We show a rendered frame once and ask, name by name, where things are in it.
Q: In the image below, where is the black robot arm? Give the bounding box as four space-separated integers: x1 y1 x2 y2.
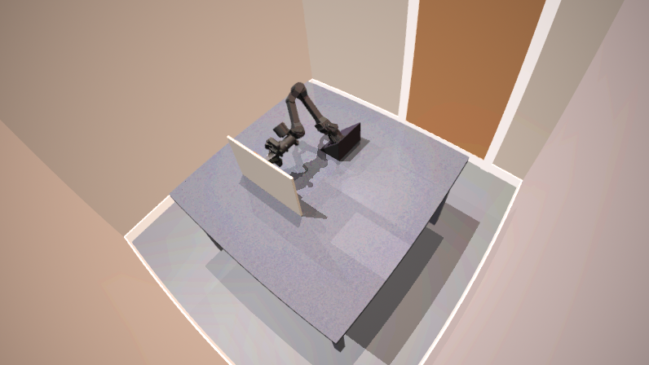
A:
273 82 345 147

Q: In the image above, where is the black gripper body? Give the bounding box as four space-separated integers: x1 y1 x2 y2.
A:
268 139 289 167

